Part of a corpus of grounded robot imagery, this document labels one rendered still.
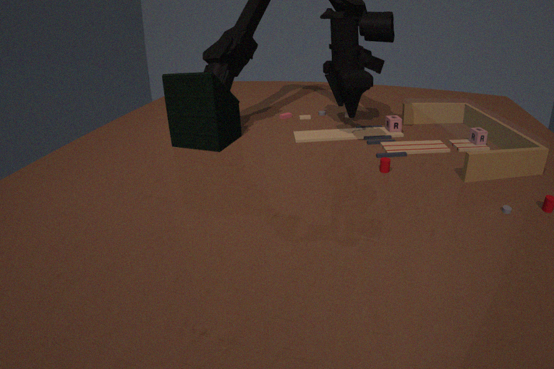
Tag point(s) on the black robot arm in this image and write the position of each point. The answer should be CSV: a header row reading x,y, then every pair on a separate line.
x,y
227,56

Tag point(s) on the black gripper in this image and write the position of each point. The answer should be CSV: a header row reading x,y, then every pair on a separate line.
x,y
346,81

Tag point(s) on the red cylinder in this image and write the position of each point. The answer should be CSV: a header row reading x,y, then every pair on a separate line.
x,y
548,204
385,165

